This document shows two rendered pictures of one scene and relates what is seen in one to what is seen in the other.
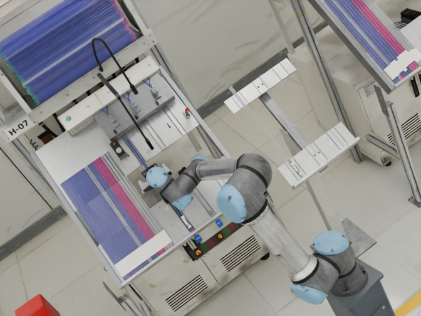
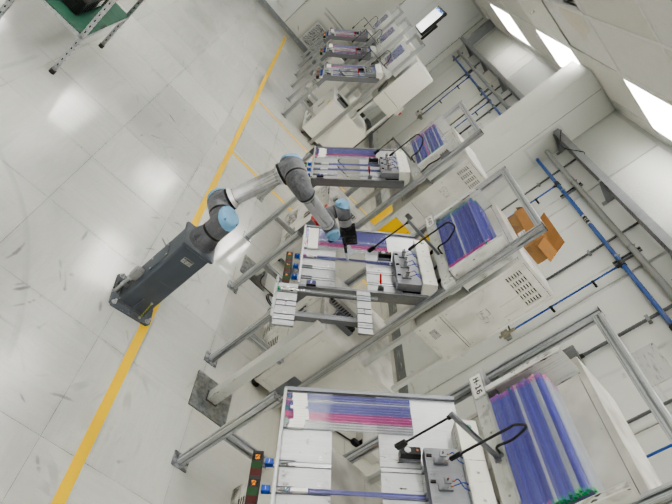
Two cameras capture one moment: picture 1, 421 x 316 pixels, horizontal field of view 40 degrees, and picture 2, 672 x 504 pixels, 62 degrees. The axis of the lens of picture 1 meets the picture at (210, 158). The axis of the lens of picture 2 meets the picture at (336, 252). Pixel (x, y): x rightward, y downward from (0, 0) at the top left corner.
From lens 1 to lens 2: 3.00 m
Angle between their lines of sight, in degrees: 67
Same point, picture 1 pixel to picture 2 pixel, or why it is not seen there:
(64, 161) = (398, 242)
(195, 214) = (311, 262)
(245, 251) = not seen: hidden behind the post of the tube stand
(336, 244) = (225, 209)
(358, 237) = (203, 405)
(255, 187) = (290, 164)
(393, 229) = (183, 419)
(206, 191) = (320, 271)
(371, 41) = (340, 403)
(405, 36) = (321, 428)
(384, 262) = (172, 383)
